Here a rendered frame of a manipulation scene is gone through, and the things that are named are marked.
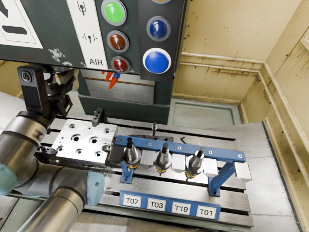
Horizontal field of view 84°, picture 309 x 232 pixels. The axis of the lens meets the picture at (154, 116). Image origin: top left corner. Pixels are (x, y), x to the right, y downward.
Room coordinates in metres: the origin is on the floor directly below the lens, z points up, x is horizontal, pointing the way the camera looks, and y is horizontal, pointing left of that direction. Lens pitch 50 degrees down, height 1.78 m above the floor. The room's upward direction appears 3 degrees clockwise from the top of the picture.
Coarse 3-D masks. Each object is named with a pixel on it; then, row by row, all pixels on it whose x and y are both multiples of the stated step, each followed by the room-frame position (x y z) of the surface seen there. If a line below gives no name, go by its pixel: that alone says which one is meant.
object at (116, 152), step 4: (112, 148) 0.30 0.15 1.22; (116, 148) 0.31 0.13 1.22; (120, 148) 0.31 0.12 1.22; (124, 148) 0.31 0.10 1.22; (112, 152) 0.29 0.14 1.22; (116, 152) 0.29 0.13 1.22; (120, 152) 0.29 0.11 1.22; (112, 156) 0.27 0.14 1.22; (116, 156) 0.27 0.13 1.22; (120, 156) 0.28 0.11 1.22; (112, 160) 0.26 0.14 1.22; (116, 160) 0.26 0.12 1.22; (120, 160) 0.26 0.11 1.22
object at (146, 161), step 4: (144, 152) 0.30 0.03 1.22; (148, 152) 0.30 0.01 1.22; (152, 152) 0.30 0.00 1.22; (144, 156) 0.28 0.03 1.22; (148, 156) 0.28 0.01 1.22; (152, 156) 0.28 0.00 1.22; (140, 160) 0.26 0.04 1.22; (144, 160) 0.27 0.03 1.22; (148, 160) 0.27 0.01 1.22; (152, 160) 0.27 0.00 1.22; (140, 164) 0.25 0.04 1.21; (144, 164) 0.25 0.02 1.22; (148, 164) 0.25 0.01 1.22; (152, 164) 0.25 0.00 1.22
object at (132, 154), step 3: (126, 147) 0.27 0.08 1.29; (129, 147) 0.27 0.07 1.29; (132, 147) 0.27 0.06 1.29; (135, 147) 0.28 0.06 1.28; (126, 150) 0.27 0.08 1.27; (129, 150) 0.26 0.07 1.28; (132, 150) 0.27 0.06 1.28; (135, 150) 0.27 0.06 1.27; (126, 153) 0.27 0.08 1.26; (129, 153) 0.26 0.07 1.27; (132, 153) 0.26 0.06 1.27; (135, 153) 0.27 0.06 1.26; (126, 156) 0.26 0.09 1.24; (129, 156) 0.26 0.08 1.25; (132, 156) 0.26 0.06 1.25; (135, 156) 0.27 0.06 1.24; (129, 159) 0.26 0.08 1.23; (132, 159) 0.26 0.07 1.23; (135, 159) 0.26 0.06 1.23
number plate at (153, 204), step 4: (148, 200) 0.20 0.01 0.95; (152, 200) 0.20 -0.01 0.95; (156, 200) 0.20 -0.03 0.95; (160, 200) 0.20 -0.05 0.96; (164, 200) 0.20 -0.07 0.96; (148, 204) 0.19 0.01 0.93; (152, 204) 0.19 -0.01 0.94; (156, 204) 0.19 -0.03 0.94; (160, 204) 0.19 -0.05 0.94; (164, 204) 0.19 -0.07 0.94; (148, 208) 0.18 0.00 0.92; (152, 208) 0.18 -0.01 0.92; (156, 208) 0.18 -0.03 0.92; (160, 208) 0.18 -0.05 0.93; (164, 208) 0.18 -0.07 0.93
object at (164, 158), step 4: (160, 152) 0.26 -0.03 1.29; (164, 152) 0.26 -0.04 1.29; (168, 152) 0.26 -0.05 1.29; (160, 156) 0.26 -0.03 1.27; (164, 156) 0.25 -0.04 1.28; (168, 156) 0.26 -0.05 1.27; (160, 160) 0.25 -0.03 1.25; (164, 160) 0.25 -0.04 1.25; (168, 160) 0.26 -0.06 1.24; (160, 164) 0.25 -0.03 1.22; (164, 164) 0.25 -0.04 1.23
